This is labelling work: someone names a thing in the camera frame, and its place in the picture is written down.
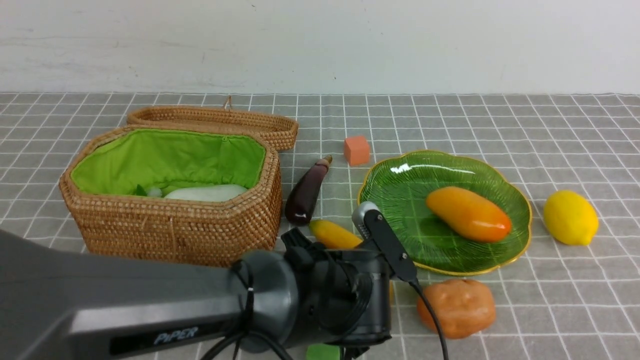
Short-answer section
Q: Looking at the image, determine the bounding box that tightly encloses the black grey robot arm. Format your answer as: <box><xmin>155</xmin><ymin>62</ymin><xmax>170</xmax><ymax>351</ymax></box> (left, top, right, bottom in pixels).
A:
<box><xmin>0</xmin><ymin>230</ymin><xmax>392</xmax><ymax>360</ymax></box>

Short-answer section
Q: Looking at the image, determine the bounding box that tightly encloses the green foam cube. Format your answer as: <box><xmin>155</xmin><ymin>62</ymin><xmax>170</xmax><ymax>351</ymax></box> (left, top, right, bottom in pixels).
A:
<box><xmin>304</xmin><ymin>343</ymin><xmax>342</xmax><ymax>360</ymax></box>

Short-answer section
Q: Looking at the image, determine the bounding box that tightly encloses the orange foam cube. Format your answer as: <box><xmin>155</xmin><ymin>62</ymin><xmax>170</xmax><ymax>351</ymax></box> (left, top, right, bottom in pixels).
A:
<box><xmin>343</xmin><ymin>135</ymin><xmax>371</xmax><ymax>167</ymax></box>

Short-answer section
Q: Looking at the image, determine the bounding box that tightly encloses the dark purple eggplant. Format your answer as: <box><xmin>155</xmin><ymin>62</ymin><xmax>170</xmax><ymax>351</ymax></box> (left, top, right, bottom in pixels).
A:
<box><xmin>285</xmin><ymin>155</ymin><xmax>333</xmax><ymax>227</ymax></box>

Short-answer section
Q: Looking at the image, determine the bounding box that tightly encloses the yellow banana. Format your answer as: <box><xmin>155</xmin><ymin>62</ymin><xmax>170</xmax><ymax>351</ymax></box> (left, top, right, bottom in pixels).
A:
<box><xmin>308</xmin><ymin>219</ymin><xmax>363</xmax><ymax>249</ymax></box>

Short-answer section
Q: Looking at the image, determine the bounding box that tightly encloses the orange yellow mango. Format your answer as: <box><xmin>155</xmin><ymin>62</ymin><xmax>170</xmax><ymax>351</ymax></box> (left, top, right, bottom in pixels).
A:
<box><xmin>425</xmin><ymin>186</ymin><xmax>512</xmax><ymax>243</ymax></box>

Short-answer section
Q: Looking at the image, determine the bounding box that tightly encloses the grey checkered tablecloth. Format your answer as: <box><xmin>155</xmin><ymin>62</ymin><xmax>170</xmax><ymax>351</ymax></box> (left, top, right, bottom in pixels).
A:
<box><xmin>0</xmin><ymin>93</ymin><xmax>640</xmax><ymax>360</ymax></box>

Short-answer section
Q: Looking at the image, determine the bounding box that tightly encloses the black camera cable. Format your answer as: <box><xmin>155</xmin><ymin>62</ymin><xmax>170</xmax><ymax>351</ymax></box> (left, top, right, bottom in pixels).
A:
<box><xmin>200</xmin><ymin>280</ymin><xmax>450</xmax><ymax>360</ymax></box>

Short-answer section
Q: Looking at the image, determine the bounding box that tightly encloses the brown potato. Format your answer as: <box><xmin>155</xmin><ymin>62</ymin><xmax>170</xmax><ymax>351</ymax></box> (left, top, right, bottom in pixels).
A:
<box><xmin>422</xmin><ymin>278</ymin><xmax>497</xmax><ymax>339</ymax></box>

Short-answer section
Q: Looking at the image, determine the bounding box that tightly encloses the woven wicker basket lid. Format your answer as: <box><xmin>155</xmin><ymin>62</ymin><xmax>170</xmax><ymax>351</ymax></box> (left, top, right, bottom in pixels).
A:
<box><xmin>126</xmin><ymin>96</ymin><xmax>299</xmax><ymax>151</ymax></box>

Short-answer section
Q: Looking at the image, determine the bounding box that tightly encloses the green leaf-shaped plate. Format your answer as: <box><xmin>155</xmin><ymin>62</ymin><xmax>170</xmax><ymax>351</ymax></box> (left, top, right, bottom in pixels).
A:
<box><xmin>357</xmin><ymin>149</ymin><xmax>533</xmax><ymax>277</ymax></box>

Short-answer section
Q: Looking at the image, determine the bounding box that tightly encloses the woven wicker basket green lining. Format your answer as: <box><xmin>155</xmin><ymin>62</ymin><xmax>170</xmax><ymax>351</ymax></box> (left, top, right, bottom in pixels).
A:
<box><xmin>58</xmin><ymin>125</ymin><xmax>283</xmax><ymax>267</ymax></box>

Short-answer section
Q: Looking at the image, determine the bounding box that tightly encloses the yellow lemon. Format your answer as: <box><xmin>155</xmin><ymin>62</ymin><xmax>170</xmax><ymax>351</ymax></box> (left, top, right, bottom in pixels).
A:
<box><xmin>542</xmin><ymin>190</ymin><xmax>600</xmax><ymax>247</ymax></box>

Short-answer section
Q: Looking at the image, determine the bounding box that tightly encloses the white radish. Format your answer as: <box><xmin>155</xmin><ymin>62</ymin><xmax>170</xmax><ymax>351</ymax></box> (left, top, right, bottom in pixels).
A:
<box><xmin>135</xmin><ymin>184</ymin><xmax>249</xmax><ymax>203</ymax></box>

